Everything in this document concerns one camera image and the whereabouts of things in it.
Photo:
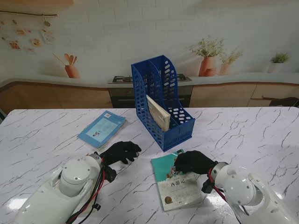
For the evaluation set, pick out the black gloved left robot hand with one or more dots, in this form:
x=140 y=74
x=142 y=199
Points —
x=121 y=151

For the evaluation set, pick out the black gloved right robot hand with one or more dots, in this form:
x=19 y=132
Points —
x=195 y=162

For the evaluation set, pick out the teal illustrated paperback book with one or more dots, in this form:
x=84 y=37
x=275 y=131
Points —
x=177 y=189

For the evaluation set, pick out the tan paperback book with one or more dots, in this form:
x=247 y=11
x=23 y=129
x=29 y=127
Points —
x=158 y=114

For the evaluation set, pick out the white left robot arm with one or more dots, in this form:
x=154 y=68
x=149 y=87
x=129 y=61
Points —
x=60 y=191

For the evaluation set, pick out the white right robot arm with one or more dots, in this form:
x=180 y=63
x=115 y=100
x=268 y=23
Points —
x=247 y=193

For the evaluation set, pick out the light blue paperback book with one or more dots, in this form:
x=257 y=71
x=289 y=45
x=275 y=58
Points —
x=102 y=126

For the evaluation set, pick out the blue plastic file holder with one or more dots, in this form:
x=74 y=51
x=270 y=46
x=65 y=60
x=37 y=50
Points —
x=180 y=133

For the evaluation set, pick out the printed kitchen backdrop banner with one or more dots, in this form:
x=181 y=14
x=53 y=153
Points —
x=149 y=35

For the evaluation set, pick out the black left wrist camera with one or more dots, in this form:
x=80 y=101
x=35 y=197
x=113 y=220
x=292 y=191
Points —
x=111 y=174

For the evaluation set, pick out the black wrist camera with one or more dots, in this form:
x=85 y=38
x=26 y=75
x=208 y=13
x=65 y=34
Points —
x=207 y=186
x=111 y=174

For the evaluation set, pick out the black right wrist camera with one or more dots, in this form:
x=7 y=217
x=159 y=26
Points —
x=207 y=186

